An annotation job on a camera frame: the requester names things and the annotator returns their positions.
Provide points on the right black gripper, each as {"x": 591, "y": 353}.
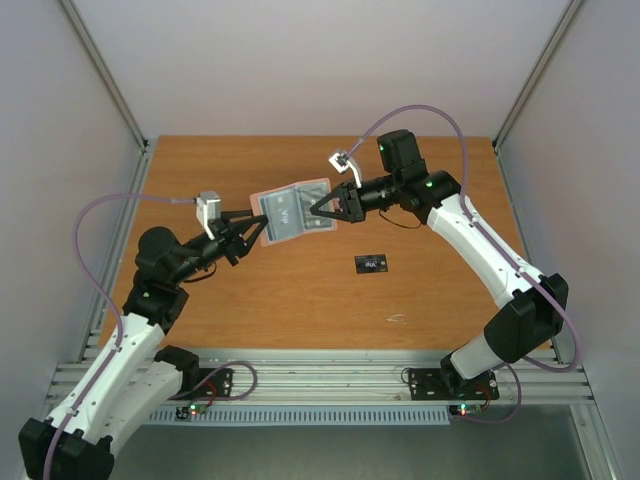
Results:
{"x": 353, "y": 203}

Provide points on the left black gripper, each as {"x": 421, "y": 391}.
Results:
{"x": 230, "y": 237}

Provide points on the pink leather card holder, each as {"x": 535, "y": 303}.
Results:
{"x": 308, "y": 193}

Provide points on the black VIP credit card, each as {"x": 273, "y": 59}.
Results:
{"x": 366, "y": 264}

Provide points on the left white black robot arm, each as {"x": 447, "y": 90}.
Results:
{"x": 133, "y": 374}

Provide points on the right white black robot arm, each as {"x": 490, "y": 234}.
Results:
{"x": 531, "y": 305}

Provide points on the left controller board with LEDs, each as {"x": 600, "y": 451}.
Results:
{"x": 192, "y": 411}

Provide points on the controller board with leds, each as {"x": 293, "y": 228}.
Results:
{"x": 192, "y": 411}
{"x": 466, "y": 409}

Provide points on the right controller board with LEDs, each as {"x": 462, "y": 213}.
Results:
{"x": 466, "y": 409}

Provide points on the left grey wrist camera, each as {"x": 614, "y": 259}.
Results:
{"x": 208, "y": 209}

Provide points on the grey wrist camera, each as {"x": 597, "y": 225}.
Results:
{"x": 208, "y": 209}
{"x": 343, "y": 162}

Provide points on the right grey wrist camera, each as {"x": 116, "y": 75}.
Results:
{"x": 343, "y": 162}

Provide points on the left aluminium corner post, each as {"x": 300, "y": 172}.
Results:
{"x": 89, "y": 45}

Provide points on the aluminium corner post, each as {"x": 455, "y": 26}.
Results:
{"x": 551, "y": 47}
{"x": 89, "y": 45}

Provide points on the aluminium rail base frame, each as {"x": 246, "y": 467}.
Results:
{"x": 374, "y": 377}

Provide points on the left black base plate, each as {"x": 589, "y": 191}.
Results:
{"x": 210, "y": 384}

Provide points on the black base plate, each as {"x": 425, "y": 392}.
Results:
{"x": 426, "y": 384}
{"x": 210, "y": 384}

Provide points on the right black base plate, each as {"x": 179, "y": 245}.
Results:
{"x": 426, "y": 384}

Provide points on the grey slotted cable duct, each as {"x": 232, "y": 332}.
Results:
{"x": 230, "y": 416}

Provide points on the right aluminium corner post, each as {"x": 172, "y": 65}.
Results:
{"x": 551, "y": 47}

